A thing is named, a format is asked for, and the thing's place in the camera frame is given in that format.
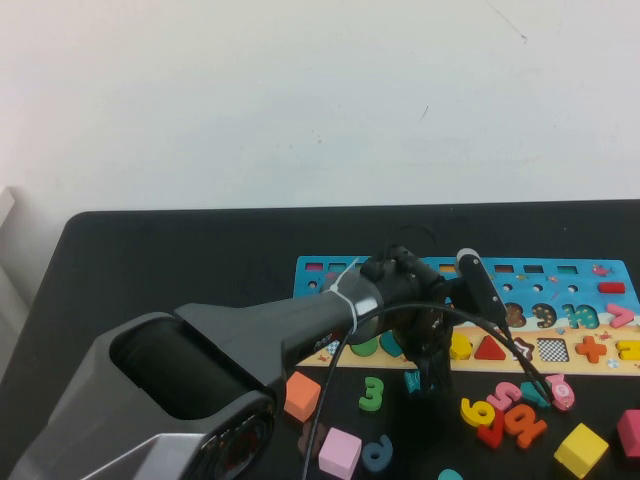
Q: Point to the red number seven piece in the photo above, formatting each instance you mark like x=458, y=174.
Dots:
x=492, y=435

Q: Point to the red triangle piece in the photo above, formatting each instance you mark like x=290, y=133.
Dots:
x=491, y=351

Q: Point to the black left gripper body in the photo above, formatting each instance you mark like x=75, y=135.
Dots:
x=425, y=337

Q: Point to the orange plus sign piece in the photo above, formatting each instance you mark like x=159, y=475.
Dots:
x=591, y=349

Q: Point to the orange number ten piece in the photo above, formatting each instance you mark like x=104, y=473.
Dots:
x=530, y=432

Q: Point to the red wooden block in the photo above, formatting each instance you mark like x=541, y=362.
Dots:
x=630, y=432

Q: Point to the pink number five piece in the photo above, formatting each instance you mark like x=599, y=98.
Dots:
x=506, y=386

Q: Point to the green number three piece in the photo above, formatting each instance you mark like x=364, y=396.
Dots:
x=374, y=394

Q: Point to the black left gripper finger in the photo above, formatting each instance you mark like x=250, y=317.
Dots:
x=422, y=372
x=442, y=372

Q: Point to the teal wooden fish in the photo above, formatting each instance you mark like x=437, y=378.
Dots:
x=412, y=382

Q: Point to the red minus sign piece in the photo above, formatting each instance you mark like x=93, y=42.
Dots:
x=612, y=288

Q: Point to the brown number eight piece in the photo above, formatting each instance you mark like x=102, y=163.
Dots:
x=320, y=432

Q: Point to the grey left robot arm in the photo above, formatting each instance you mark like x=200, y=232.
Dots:
x=225, y=340

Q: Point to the pink wooden cube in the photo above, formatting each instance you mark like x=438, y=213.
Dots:
x=340, y=450

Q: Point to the teal heart piece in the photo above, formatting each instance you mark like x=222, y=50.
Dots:
x=390, y=345

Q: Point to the blue number nine piece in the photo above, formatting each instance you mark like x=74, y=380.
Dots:
x=388, y=447

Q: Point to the yellow equals sign piece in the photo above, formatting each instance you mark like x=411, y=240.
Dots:
x=622, y=350

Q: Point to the white zip tie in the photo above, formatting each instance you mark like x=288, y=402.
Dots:
x=345, y=295

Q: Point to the pink greater-than sign piece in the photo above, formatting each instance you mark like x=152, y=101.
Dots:
x=626, y=316

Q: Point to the teal number four piece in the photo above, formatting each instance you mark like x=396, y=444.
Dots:
x=537, y=395

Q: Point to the colourful wooden puzzle board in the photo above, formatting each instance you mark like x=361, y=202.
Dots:
x=550, y=295

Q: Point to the yellow wooden cube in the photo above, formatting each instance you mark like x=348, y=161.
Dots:
x=582, y=447

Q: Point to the yellow number six piece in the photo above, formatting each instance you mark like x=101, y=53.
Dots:
x=469, y=411

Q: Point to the pink wooden fish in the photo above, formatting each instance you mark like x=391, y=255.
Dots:
x=564, y=392

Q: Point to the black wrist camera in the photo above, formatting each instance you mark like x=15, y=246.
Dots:
x=480, y=287

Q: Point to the small teal wooden piece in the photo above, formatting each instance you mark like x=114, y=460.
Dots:
x=450, y=475

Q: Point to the yellow pentagon piece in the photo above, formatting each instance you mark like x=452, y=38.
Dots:
x=461, y=348

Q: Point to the green circle piece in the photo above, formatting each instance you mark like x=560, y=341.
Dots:
x=365, y=349

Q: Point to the orange wooden cube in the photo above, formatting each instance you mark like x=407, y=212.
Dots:
x=302, y=395

